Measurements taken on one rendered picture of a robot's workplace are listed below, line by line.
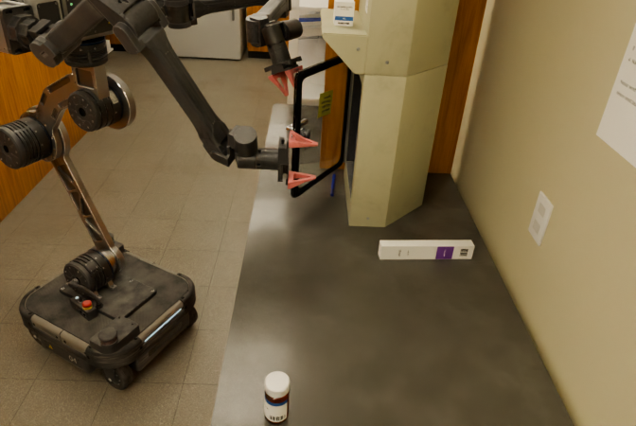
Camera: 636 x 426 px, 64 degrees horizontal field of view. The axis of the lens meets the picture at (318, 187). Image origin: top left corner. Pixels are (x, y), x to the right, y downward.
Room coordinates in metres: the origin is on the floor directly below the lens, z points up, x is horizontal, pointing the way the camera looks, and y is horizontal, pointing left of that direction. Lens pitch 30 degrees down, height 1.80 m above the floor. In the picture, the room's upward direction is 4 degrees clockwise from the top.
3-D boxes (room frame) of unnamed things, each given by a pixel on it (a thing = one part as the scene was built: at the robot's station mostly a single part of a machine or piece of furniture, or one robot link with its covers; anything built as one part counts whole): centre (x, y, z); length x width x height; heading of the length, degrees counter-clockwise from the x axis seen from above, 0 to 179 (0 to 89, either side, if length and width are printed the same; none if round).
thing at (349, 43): (1.43, -0.04, 1.46); 0.32 x 0.12 x 0.10; 2
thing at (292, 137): (1.18, 0.05, 1.24); 0.09 x 0.07 x 0.07; 92
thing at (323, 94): (1.45, 0.00, 1.19); 0.30 x 0.01 x 0.40; 149
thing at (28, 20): (1.34, 0.79, 1.45); 0.09 x 0.08 x 0.12; 154
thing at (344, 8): (1.39, -0.04, 1.54); 0.05 x 0.05 x 0.06; 3
